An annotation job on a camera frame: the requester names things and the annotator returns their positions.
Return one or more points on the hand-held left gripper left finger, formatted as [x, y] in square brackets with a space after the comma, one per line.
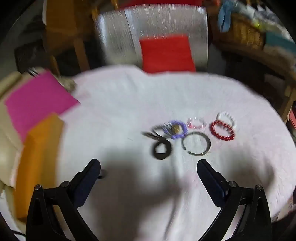
[89, 177]

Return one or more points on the pale pink fleece blanket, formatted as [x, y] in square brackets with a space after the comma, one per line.
[129, 104]

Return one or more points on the silver bangle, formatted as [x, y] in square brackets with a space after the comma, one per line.
[208, 148]

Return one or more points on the silver wristwatch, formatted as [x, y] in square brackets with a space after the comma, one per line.
[177, 129]

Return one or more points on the silver foil sheet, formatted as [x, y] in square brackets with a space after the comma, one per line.
[115, 34]

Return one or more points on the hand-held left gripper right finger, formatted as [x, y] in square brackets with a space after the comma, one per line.
[209, 178]

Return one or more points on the blue cloth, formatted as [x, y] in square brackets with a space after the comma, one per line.
[224, 16]

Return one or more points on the wicker basket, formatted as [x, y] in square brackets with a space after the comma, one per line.
[245, 34]

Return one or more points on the red cushion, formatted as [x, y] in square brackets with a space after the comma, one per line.
[166, 54]

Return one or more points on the magenta cushion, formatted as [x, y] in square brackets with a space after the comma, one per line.
[39, 102]

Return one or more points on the orange cardboard box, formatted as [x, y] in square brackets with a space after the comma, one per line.
[37, 162]

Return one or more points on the wooden shelf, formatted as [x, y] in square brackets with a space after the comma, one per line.
[266, 62]

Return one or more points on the patterned beige cloth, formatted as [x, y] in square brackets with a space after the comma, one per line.
[68, 84]

